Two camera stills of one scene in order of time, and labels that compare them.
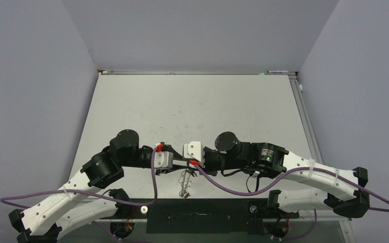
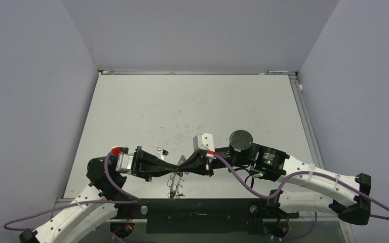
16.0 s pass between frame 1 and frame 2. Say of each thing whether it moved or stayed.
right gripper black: stayed
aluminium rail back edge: stayed
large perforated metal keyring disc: moved
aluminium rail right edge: stayed
